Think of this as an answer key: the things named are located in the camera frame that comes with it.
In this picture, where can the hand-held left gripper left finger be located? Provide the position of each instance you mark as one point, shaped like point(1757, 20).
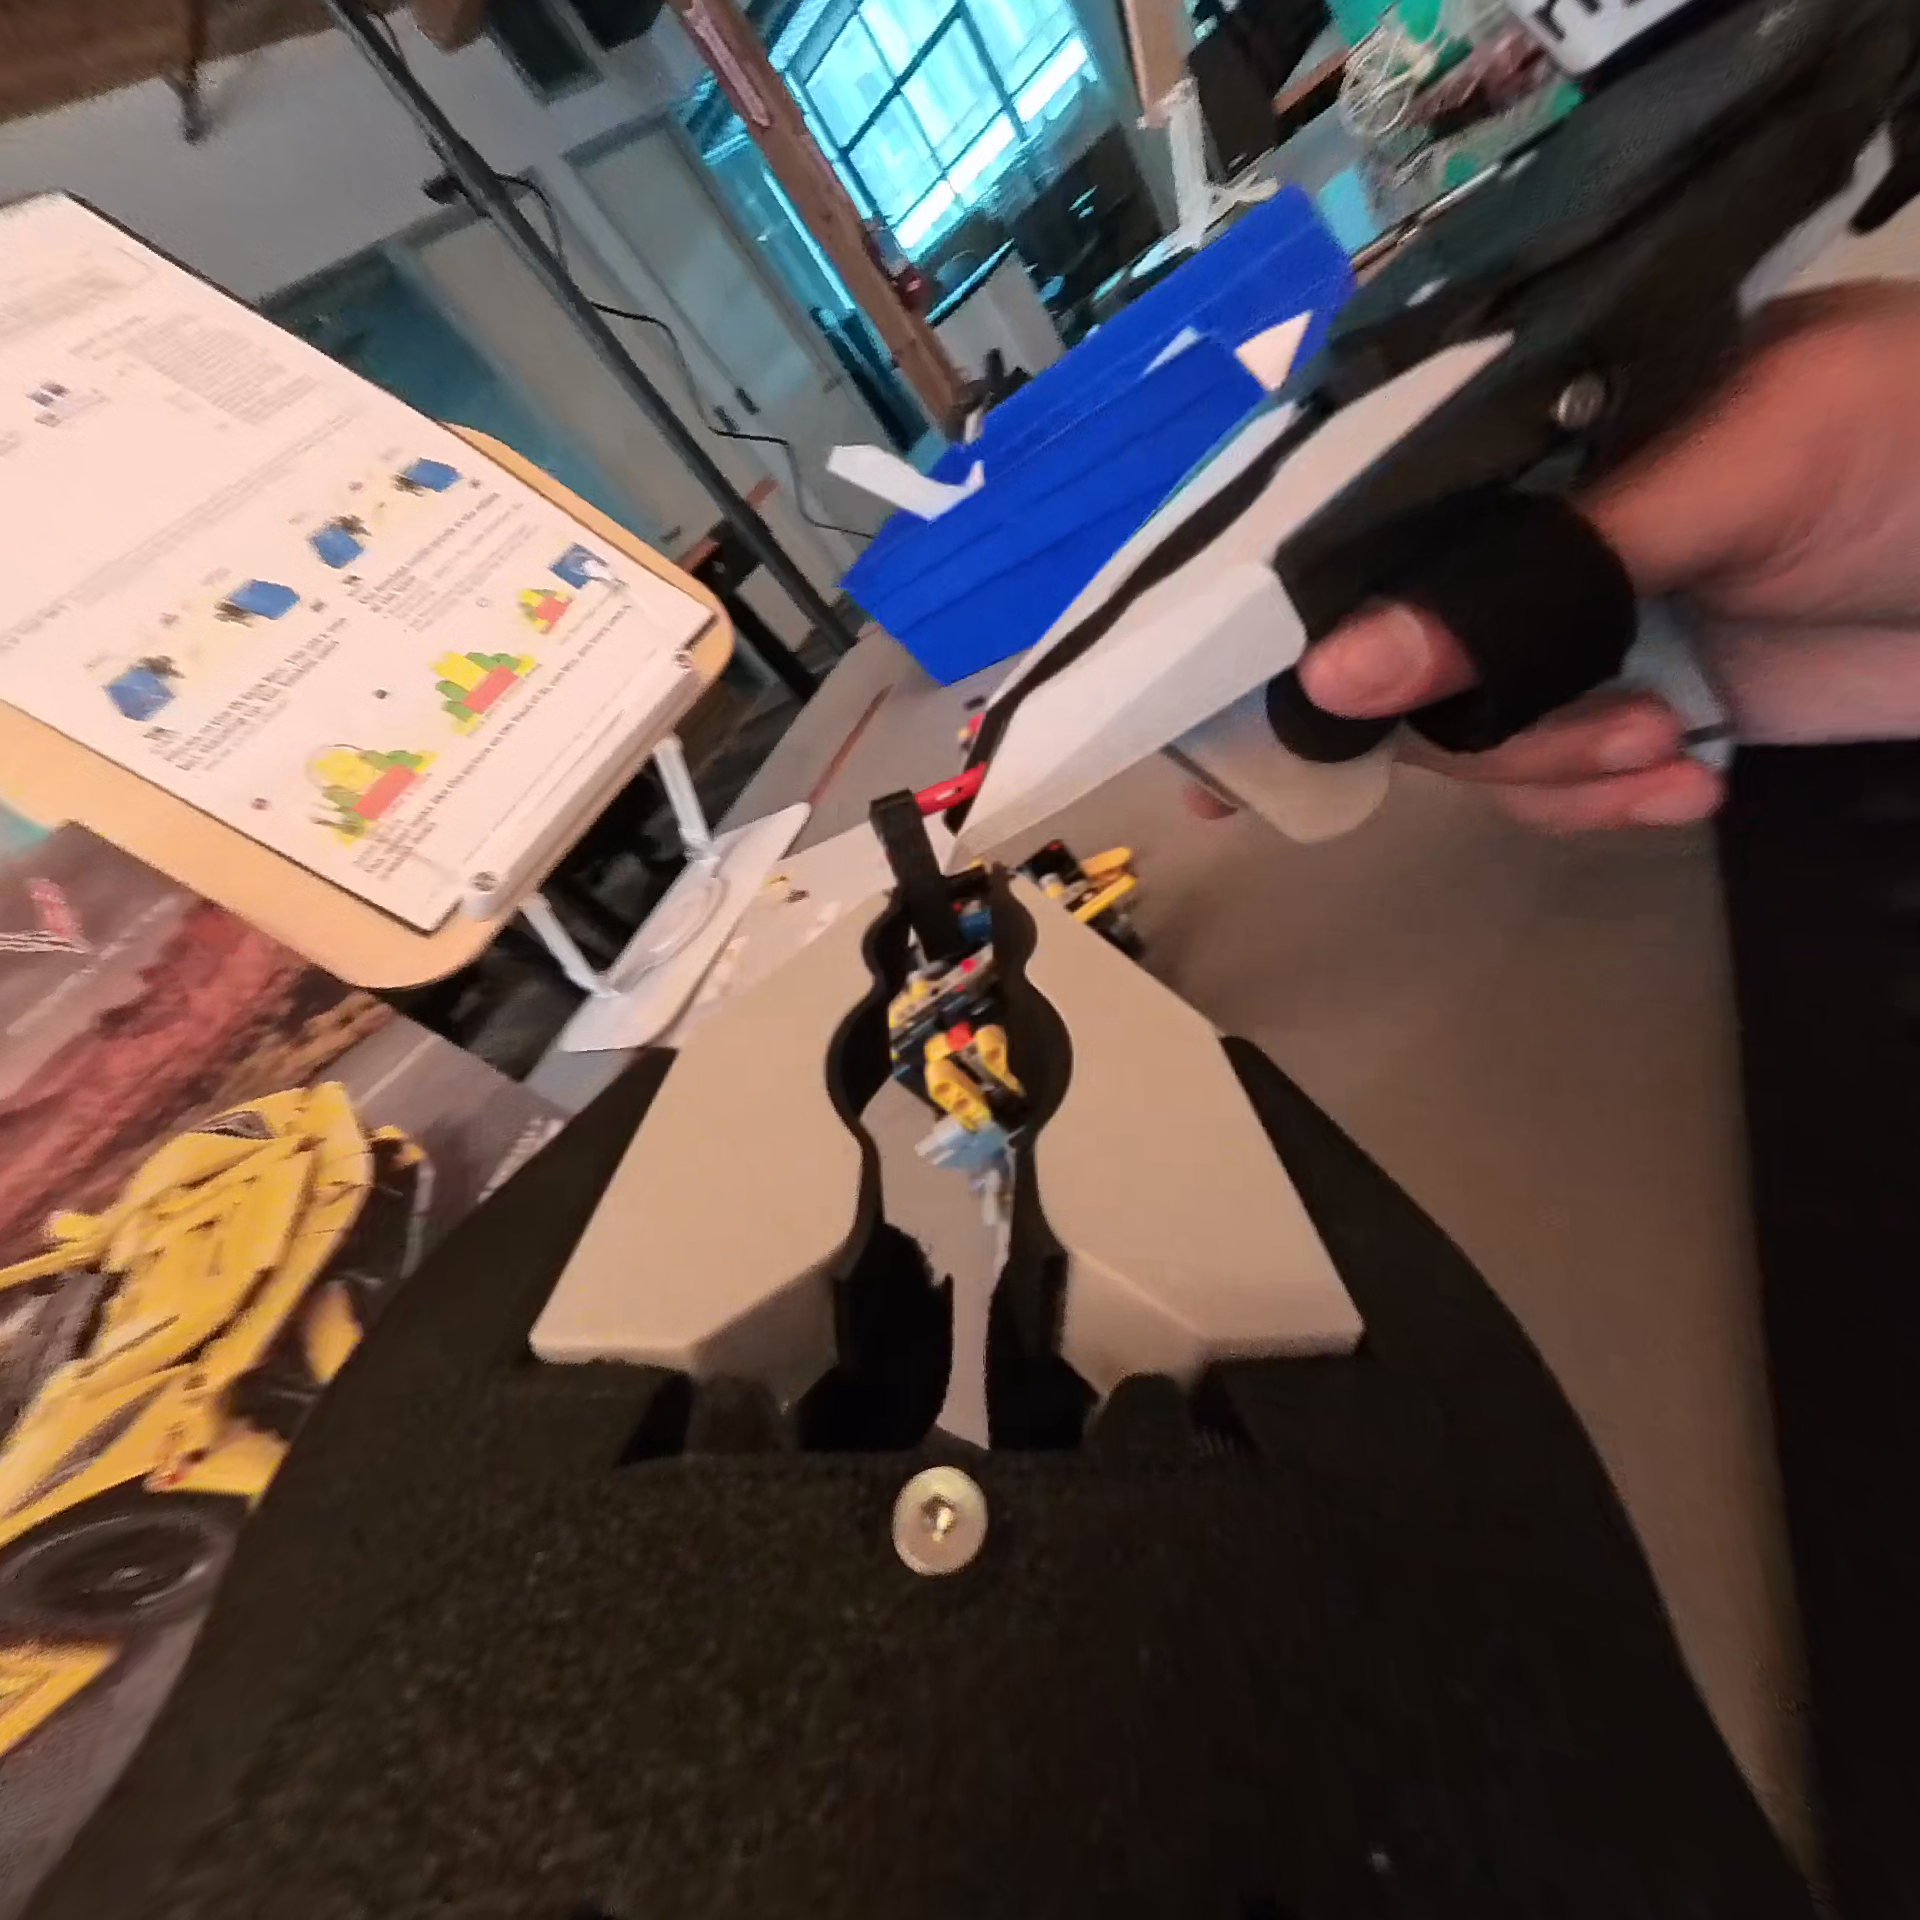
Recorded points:
point(706, 1185)

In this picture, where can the lego set box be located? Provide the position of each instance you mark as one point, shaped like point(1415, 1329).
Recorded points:
point(149, 1050)

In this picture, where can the person's dark trousers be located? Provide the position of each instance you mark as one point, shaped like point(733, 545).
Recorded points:
point(1829, 1350)

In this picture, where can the brown wooden pillar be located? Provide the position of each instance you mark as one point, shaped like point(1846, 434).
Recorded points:
point(810, 196)

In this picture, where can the blue plastic bin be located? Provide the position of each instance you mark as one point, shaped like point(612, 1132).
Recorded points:
point(1080, 495)

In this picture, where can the printed instruction sheet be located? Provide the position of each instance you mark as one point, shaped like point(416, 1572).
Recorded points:
point(224, 524)

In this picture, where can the black lego beam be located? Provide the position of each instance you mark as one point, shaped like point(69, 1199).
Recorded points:
point(908, 855)

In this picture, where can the red lego pin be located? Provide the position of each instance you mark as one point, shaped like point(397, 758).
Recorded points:
point(944, 787)

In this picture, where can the lego car model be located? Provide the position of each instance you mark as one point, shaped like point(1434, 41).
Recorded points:
point(960, 1050)

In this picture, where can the lego instruction booklet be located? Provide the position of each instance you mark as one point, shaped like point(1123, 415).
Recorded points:
point(819, 901)

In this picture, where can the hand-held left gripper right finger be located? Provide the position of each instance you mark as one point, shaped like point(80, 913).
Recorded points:
point(1184, 1185)

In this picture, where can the person's right hand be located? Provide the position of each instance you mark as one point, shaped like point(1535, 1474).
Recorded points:
point(1787, 524)

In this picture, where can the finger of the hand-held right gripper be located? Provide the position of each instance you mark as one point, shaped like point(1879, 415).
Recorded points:
point(1141, 706)
point(1350, 436)

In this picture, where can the black metal pole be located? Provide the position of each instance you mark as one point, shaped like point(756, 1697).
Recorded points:
point(600, 329)

